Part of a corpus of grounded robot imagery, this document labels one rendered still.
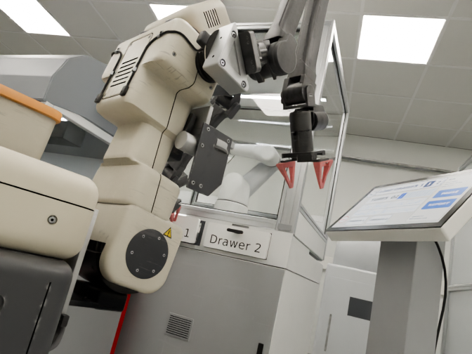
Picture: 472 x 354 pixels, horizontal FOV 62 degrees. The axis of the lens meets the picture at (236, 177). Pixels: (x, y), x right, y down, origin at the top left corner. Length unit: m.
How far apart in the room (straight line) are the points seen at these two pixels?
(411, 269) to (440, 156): 4.11
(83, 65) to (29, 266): 1.97
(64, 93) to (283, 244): 1.44
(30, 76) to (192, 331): 1.57
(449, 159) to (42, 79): 4.49
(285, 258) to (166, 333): 0.60
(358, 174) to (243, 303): 3.67
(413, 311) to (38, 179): 1.09
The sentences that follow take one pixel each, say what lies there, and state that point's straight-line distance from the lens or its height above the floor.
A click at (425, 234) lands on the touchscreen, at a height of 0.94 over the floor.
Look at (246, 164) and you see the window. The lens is 1.82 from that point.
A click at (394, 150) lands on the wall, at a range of 5.30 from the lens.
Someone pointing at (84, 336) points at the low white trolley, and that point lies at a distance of 1.74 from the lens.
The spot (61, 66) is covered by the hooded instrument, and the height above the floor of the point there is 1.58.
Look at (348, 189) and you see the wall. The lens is 5.08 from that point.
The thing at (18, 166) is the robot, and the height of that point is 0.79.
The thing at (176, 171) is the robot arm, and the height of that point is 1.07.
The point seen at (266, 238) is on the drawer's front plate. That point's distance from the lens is 1.67.
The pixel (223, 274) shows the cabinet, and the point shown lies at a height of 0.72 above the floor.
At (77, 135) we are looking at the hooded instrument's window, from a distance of 2.48.
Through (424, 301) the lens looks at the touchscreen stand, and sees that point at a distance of 1.37.
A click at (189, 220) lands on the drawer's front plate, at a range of 1.76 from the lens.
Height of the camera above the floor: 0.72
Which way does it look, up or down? 14 degrees up
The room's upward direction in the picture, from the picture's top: 13 degrees clockwise
